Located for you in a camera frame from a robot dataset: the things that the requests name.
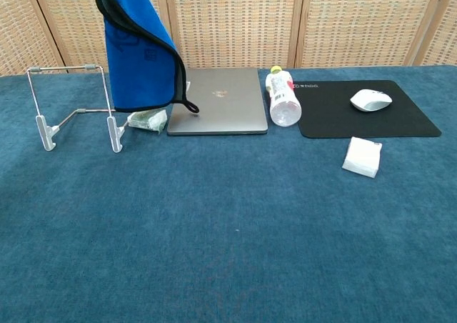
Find grey and blue microfiber cloth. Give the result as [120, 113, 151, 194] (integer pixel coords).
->
[94, 0, 200, 114]

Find silver closed laptop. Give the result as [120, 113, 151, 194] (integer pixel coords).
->
[166, 67, 269, 136]

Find clear plastic bottle yellow cap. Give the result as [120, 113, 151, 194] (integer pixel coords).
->
[264, 65, 303, 127]

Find blue carpet table cover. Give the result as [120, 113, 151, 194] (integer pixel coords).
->
[0, 64, 457, 323]

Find green tissue pack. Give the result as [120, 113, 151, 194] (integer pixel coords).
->
[126, 109, 169, 135]

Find black mouse pad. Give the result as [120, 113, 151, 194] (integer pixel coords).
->
[293, 79, 443, 139]

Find white tissue pack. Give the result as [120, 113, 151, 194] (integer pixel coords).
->
[341, 136, 383, 179]

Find woven wooden folding screen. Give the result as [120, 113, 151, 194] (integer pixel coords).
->
[0, 0, 457, 76]

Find white computer mouse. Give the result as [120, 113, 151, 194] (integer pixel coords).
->
[349, 89, 393, 113]

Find metal wire laptop stand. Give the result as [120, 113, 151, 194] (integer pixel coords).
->
[26, 63, 137, 154]

